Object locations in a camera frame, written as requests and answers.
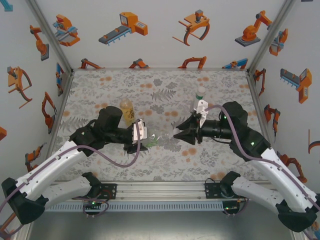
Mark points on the small clear green-tinted bottle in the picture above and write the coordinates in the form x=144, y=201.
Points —
x=152, y=143

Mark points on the yellow tea plastic bottle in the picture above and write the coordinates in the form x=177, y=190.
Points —
x=128, y=110

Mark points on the clear bottle with green band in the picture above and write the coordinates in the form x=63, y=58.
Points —
x=198, y=98

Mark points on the white bottle cap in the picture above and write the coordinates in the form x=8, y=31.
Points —
x=201, y=90

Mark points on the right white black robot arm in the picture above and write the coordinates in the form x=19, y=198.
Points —
x=277, y=177

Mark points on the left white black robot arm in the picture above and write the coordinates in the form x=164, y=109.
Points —
x=50, y=172

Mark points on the grey floral tablecloth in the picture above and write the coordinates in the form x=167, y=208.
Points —
x=175, y=80

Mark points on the controller board with green light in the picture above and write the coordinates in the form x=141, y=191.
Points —
x=93, y=204
x=231, y=208

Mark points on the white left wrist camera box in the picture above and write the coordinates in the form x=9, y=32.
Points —
x=139, y=131

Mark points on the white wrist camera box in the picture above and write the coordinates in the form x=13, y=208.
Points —
x=139, y=131
x=201, y=110

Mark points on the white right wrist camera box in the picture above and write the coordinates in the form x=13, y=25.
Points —
x=201, y=110

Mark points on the aluminium side rail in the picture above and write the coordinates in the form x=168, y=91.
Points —
x=258, y=100
x=56, y=125

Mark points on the aluminium frame rail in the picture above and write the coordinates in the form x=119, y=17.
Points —
x=160, y=191

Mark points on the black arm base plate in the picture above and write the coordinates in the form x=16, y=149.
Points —
x=210, y=191
x=111, y=191

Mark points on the aluminium frame post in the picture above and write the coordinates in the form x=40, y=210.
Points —
x=269, y=37
x=51, y=37

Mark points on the aluminium frame leg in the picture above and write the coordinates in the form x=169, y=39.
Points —
x=23, y=234

